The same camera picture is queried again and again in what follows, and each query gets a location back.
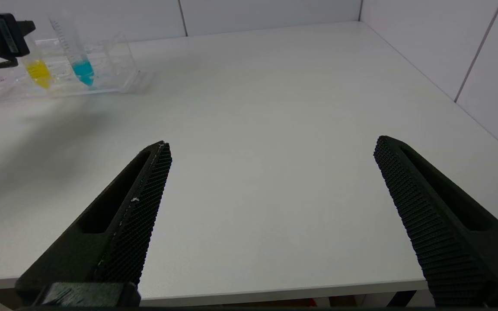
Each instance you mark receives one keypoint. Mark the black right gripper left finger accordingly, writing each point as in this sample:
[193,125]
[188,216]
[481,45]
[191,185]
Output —
[115,233]

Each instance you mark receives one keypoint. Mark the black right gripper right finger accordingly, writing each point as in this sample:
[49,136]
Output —
[448,229]

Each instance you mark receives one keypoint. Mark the test tube with yellow pigment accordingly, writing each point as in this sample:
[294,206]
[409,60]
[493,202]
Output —
[38,71]

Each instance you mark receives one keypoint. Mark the test tube with blue pigment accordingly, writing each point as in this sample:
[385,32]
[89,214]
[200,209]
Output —
[82,71]

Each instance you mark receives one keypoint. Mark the clear acrylic test tube rack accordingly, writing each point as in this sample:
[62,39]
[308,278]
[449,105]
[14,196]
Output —
[115,82]

